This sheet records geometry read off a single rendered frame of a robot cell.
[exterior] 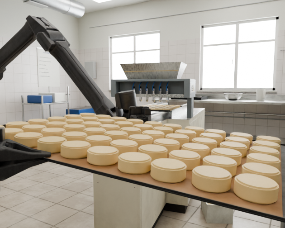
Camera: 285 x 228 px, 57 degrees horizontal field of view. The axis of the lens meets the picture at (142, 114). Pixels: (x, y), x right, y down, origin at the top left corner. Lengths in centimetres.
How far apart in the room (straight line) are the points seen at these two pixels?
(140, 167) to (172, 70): 196
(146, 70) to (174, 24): 361
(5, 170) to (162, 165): 23
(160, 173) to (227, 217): 206
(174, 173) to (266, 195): 11
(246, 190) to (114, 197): 151
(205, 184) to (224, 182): 2
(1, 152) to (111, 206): 145
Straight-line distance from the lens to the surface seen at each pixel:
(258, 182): 35
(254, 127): 537
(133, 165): 38
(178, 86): 232
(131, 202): 177
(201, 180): 35
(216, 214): 237
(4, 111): 595
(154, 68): 234
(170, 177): 36
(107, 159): 41
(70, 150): 44
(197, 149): 47
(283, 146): 69
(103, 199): 185
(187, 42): 572
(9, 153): 44
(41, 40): 103
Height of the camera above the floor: 111
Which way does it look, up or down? 6 degrees down
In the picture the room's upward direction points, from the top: straight up
